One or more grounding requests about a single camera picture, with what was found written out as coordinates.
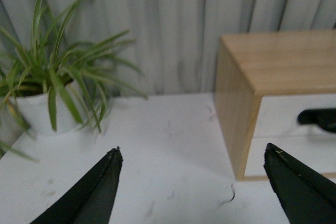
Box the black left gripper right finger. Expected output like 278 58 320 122
264 143 335 223

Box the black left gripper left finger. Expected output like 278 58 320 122
32 147 123 223

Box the white front wooden drawer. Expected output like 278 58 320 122
244 94 335 177

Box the wooden drawer cabinet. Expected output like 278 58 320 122
215 30 335 180

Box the white left plant pot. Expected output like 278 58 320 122
10 94 82 136

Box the left green spider plant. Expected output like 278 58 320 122
0 0 148 162

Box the black drawer handle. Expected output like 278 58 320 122
297 108 335 133

